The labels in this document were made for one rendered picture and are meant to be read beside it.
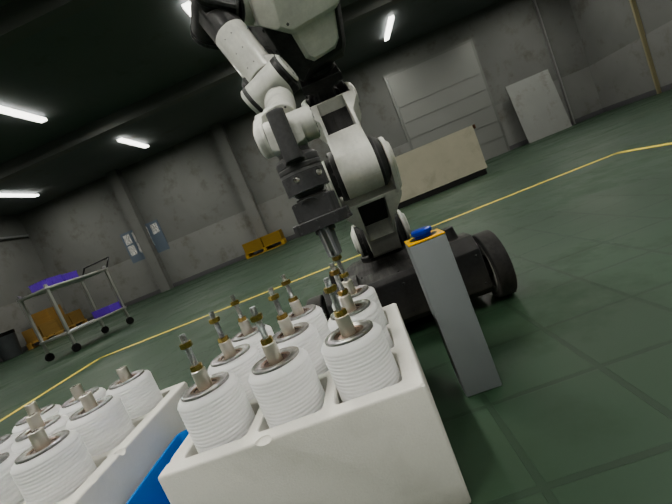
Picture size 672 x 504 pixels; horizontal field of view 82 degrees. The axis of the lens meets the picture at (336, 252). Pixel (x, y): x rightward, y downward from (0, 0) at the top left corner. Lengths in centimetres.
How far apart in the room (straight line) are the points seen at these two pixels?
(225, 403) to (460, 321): 43
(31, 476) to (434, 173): 601
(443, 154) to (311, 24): 531
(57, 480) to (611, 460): 79
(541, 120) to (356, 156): 1122
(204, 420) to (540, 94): 1209
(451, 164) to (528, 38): 713
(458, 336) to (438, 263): 14
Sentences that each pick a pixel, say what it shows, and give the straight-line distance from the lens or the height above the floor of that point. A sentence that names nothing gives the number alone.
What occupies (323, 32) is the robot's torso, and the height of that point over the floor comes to 88.
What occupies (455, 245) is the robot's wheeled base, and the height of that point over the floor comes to 20.
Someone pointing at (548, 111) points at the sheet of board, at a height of 59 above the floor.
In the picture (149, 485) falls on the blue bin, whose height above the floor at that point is 11.
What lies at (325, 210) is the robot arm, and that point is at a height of 43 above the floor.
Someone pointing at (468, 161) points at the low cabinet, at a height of 28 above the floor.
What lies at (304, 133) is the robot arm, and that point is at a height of 58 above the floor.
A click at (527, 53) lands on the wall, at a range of 1290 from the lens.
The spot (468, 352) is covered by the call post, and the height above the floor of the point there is 8.
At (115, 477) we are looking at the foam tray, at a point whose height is 16.
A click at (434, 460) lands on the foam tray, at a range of 59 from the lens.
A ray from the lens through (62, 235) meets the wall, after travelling 1436.
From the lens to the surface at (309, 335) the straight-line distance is 69.
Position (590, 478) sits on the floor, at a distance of 64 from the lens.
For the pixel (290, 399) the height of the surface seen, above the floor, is 21.
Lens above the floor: 43
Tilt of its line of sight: 6 degrees down
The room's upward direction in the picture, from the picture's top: 22 degrees counter-clockwise
